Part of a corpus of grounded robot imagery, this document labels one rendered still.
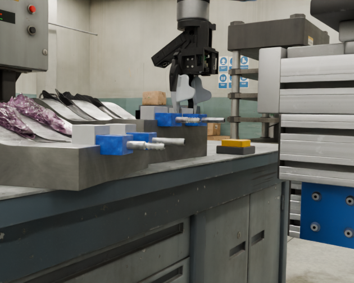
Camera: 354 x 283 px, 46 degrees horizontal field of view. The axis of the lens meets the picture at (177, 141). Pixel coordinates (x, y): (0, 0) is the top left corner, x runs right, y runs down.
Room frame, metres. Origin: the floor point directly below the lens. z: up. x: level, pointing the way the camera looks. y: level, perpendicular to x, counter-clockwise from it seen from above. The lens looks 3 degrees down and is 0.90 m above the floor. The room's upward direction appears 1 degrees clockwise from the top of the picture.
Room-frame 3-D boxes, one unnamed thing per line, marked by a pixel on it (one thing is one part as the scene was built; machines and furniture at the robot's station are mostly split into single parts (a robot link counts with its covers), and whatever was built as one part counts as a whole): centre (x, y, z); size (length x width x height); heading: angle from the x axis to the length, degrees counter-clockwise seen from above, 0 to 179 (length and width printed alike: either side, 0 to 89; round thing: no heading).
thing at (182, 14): (0.96, -0.03, 1.13); 0.08 x 0.08 x 0.05
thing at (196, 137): (1.06, 0.20, 0.87); 0.50 x 0.26 x 0.14; 57
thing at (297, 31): (5.48, -1.38, 1.03); 1.54 x 0.94 x 2.06; 147
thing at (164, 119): (0.86, 0.01, 0.89); 0.13 x 0.05 x 0.05; 57
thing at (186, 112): (0.95, -0.05, 0.89); 0.13 x 0.05 x 0.05; 57
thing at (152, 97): (8.51, 0.48, 1.26); 0.42 x 0.33 x 0.29; 57
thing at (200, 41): (0.96, -0.04, 1.05); 0.09 x 0.08 x 0.12; 57
